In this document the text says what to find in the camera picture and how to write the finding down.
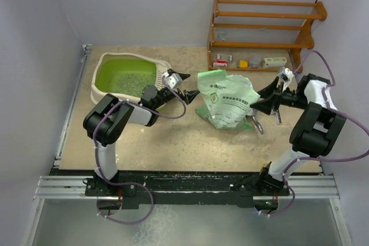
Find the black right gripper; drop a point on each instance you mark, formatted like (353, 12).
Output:
(266, 105)

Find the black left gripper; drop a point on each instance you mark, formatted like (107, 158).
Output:
(188, 95)

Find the silver metal scoop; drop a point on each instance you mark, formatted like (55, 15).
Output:
(252, 115)

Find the black white bag sealing strip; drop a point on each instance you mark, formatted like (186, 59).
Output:
(278, 116)

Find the green cat litter bag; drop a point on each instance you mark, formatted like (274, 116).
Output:
(227, 99)

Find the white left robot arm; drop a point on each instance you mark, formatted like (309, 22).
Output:
(105, 123)

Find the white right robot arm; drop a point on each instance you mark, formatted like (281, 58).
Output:
(314, 134)

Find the green white carton box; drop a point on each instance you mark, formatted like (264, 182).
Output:
(273, 63)

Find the red white small box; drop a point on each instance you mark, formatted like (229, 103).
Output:
(220, 63)

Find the green litter pellets pile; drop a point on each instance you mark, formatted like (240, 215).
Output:
(131, 84)

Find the beige green litter box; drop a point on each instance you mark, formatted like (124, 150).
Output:
(111, 64)

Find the grey round container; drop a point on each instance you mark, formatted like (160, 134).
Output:
(254, 61)

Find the yellow small block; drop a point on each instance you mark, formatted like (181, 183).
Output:
(242, 64)

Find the wooden shelf rack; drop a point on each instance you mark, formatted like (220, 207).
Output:
(303, 40)

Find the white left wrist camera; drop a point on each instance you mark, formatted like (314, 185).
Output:
(172, 81)

